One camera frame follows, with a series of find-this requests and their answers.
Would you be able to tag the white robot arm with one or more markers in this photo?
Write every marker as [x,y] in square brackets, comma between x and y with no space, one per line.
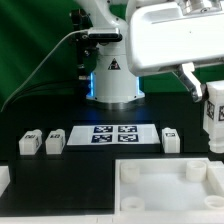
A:
[111,83]

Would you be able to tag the black camera on mount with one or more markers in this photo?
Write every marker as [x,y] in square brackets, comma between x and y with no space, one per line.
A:
[104,34]

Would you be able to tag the white sheet with tags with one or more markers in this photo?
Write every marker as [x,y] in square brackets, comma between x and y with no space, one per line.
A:
[114,134]

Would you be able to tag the white square table top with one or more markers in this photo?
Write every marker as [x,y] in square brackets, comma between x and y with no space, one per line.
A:
[168,185]

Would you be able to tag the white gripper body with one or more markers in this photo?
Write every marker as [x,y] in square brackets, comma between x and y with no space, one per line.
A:
[163,34]

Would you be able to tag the white obstacle fence bar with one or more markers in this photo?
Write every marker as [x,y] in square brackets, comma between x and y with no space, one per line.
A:
[4,179]

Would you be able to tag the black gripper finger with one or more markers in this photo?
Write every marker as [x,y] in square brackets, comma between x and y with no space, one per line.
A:
[185,75]

